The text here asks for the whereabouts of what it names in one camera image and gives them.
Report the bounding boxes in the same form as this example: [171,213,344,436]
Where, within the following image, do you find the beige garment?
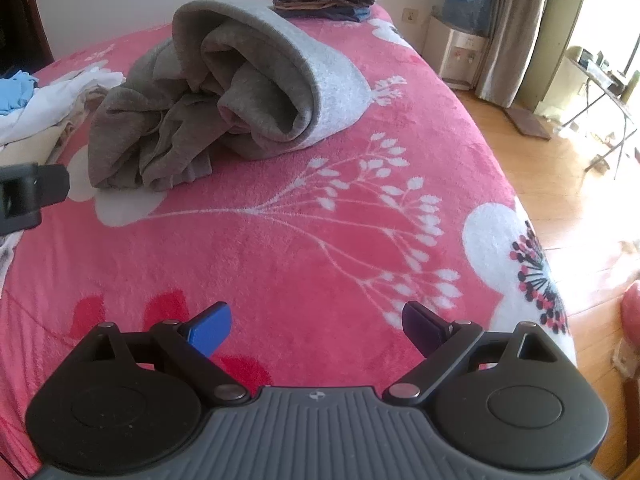
[0,89,107,167]

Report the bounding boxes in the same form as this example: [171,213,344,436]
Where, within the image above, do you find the white garment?
[1,64,125,145]

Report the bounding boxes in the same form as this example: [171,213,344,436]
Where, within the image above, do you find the brown folded clothes in stack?
[271,0,374,23]

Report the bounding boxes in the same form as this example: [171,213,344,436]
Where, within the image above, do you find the beige curtain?
[475,0,548,108]

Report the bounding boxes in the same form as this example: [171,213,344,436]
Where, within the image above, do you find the light blue garment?
[0,70,38,116]

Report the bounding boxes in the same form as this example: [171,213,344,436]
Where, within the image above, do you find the brown floor mat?
[503,106,551,141]

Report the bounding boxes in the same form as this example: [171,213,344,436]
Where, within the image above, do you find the white water dispenser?
[422,15,487,90]

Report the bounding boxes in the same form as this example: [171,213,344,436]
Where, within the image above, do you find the pink floral blanket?
[1,6,575,479]

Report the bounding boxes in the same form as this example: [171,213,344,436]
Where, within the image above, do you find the wall socket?
[402,8,419,24]

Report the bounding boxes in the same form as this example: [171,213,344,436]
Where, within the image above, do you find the folding table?
[554,45,640,174]

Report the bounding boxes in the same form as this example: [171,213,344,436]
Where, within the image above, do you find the grey sweatpants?
[88,0,372,191]

